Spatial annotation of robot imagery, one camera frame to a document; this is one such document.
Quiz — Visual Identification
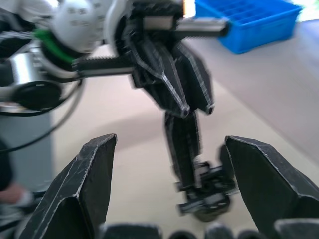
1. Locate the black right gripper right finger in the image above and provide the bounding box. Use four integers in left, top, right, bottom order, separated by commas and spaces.
225, 135, 319, 239

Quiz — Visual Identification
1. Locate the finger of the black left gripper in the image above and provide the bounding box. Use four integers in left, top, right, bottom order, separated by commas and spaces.
171, 39, 216, 116
139, 34, 190, 119

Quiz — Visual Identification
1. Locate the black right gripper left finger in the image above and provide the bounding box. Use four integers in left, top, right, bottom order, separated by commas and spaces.
14, 133, 118, 239

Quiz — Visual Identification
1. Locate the black gripper body part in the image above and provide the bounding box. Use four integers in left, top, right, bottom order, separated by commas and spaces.
174, 161, 238, 223

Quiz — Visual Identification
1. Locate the blue plastic compartment bin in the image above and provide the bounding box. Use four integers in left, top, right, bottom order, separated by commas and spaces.
193, 0, 304, 55

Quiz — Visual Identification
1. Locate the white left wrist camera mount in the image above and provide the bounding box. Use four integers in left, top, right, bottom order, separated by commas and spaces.
53, 0, 126, 55

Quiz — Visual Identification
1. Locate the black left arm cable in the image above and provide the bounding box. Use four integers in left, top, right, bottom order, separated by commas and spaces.
0, 72, 85, 154

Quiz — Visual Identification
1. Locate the green ring on left wrist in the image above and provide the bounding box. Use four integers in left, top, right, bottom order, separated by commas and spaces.
33, 27, 75, 64

